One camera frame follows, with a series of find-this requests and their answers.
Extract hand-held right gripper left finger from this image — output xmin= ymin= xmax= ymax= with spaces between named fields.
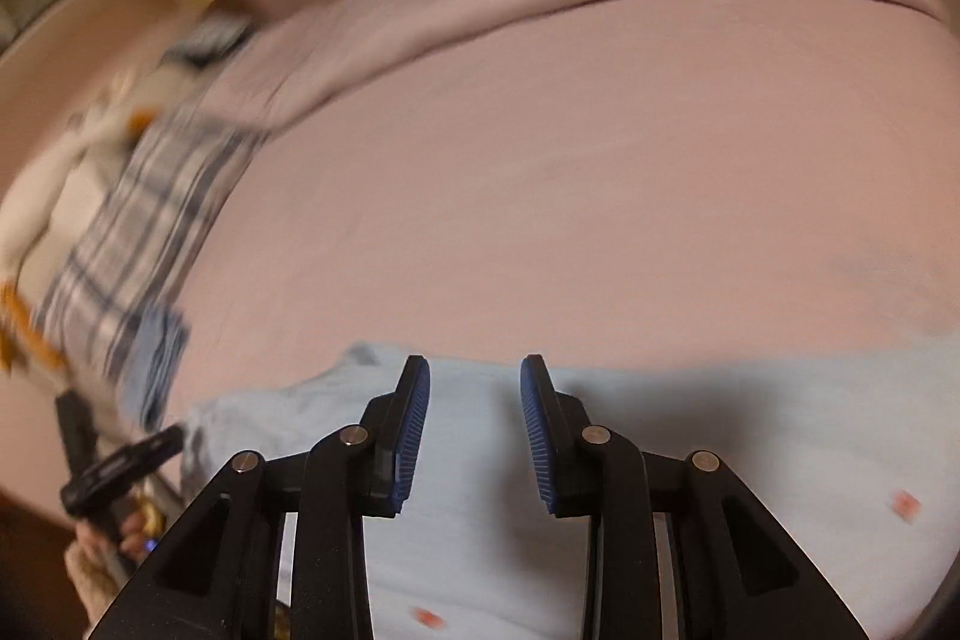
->
xmin=86 ymin=353 xmax=432 ymax=640

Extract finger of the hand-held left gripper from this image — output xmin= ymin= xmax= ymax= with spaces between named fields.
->
xmin=120 ymin=424 xmax=186 ymax=482

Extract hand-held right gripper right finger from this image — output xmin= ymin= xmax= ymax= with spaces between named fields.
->
xmin=520 ymin=353 xmax=871 ymax=640

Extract light blue pants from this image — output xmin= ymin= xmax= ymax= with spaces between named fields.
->
xmin=184 ymin=329 xmax=957 ymax=640

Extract person's left hand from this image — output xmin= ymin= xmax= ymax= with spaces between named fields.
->
xmin=112 ymin=509 xmax=162 ymax=562

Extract large blue plaid cloth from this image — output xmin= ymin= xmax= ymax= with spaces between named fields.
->
xmin=37 ymin=100 xmax=271 ymax=432

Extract pink bed sheet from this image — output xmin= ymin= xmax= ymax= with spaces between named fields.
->
xmin=169 ymin=0 xmax=960 ymax=461

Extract white goose plush toy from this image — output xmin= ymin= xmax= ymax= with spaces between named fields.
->
xmin=0 ymin=62 xmax=162 ymax=386

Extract small blue plaid cloth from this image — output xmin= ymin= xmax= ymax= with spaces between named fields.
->
xmin=176 ymin=14 xmax=252 ymax=73

